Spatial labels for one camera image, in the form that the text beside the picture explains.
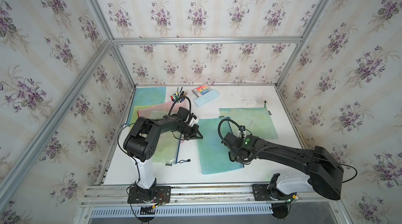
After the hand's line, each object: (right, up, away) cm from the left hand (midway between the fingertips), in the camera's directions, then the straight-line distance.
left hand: (202, 137), depth 90 cm
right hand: (+20, -5, -6) cm, 21 cm away
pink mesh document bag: (-17, +19, -8) cm, 27 cm away
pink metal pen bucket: (-17, +24, +7) cm, 31 cm away
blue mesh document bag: (-42, +25, +25) cm, 54 cm away
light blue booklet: (+3, +24, +21) cm, 32 cm away
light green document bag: (-20, -4, -1) cm, 20 cm away
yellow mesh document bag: (-45, +12, +12) cm, 48 cm away
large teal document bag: (+6, -9, -6) cm, 13 cm away
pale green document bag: (+36, +8, +11) cm, 38 cm away
